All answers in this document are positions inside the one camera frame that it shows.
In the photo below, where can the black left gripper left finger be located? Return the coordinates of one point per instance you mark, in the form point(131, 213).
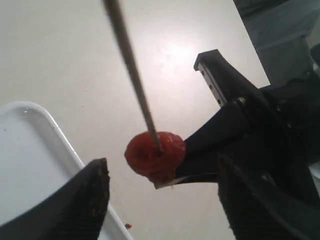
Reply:
point(75, 212)

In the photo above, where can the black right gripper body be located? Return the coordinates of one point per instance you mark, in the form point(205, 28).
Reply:
point(282, 139)

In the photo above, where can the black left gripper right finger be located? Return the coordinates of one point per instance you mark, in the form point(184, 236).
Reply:
point(258, 210)

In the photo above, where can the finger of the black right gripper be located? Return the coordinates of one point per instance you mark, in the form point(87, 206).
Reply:
point(192, 172)
point(222, 129)

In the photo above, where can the thin metal skewer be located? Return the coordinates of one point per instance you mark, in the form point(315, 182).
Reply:
point(115, 15)

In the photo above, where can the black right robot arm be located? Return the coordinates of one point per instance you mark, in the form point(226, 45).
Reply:
point(278, 30)

